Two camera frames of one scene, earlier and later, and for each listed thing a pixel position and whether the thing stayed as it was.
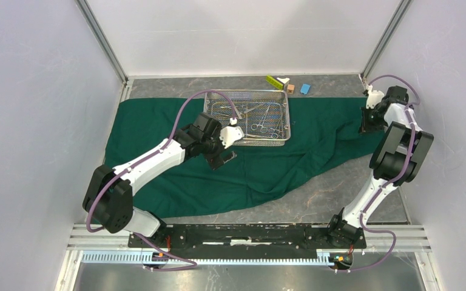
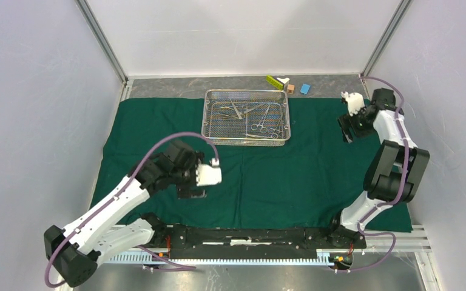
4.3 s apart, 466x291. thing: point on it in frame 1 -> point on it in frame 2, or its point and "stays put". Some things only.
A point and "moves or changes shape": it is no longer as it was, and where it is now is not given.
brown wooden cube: [290, 88] stays put
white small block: [285, 81] stays put
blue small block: [305, 88] stays put
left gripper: [216, 159] -> [192, 161]
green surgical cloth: [324, 133] moves or changes shape
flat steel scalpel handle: [253, 108] stays put
